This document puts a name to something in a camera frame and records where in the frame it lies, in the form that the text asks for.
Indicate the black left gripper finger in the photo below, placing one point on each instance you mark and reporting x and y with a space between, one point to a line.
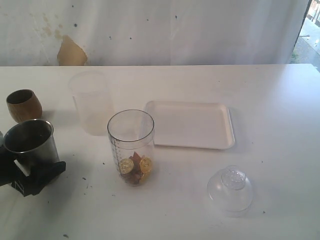
39 177

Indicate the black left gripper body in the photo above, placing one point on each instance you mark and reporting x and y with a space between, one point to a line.
8 168

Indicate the stainless steel cup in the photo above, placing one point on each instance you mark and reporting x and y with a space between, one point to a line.
32 142

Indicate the brown wooden cup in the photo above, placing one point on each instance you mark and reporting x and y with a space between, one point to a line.
24 105

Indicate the clear plastic shaker cup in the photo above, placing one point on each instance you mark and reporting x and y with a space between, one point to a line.
130 131

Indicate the clear dome shaker lid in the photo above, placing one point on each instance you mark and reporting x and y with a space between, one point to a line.
231 191

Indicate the translucent white plastic cup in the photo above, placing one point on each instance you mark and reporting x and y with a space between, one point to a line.
93 102

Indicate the white rectangular plastic tray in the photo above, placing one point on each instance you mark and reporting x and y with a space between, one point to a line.
191 124

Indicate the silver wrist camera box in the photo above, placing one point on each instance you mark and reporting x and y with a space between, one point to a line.
1 139

